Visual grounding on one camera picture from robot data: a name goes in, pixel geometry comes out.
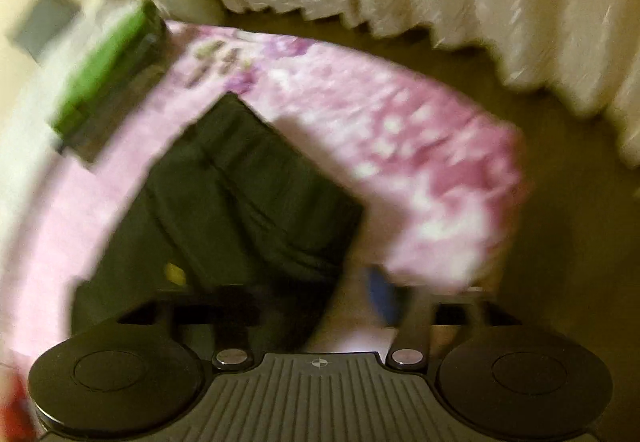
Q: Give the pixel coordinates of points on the pink floral blanket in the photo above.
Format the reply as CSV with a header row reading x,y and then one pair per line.
x,y
400,146

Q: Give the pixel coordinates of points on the stack of folded clothes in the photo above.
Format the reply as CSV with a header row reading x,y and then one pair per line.
x,y
107,71

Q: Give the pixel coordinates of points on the black jacket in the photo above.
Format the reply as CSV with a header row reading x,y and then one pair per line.
x,y
240,202

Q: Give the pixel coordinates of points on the grey rectangular panel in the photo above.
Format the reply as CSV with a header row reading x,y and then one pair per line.
x,y
42,21

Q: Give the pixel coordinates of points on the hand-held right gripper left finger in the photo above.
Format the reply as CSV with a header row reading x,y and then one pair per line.
x,y
232,322

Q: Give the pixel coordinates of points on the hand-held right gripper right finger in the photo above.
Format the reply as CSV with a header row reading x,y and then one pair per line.
x,y
382,292

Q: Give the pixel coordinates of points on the red sweater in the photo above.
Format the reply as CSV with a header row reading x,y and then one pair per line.
x,y
15,414

